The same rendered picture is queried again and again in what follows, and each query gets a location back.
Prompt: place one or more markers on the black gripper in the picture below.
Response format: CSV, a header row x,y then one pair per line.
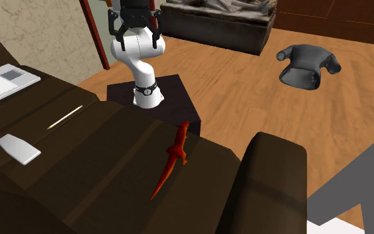
x,y
135,13

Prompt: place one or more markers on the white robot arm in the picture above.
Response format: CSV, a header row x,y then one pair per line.
x,y
143,73

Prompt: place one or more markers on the dark bed with grey bedding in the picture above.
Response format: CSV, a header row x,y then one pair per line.
x,y
215,27

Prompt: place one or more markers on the dark robot stand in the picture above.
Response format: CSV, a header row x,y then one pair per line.
x,y
180,107

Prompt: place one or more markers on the pale yellow pencil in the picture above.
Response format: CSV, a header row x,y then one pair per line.
x,y
64,117

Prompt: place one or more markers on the red toy lizard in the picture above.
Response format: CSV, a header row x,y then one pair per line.
x,y
174,150

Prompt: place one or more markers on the dark brown leather sofa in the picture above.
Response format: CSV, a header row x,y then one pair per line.
x,y
109,168

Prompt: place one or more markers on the white flat remote control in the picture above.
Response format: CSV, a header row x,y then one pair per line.
x,y
18,149

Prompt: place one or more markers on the dark grey floor cushion chair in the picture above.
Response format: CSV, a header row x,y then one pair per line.
x,y
303,69

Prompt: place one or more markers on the red door frame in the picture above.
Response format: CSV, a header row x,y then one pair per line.
x,y
95,35

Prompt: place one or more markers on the grey table frame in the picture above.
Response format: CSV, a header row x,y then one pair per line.
x,y
352,188

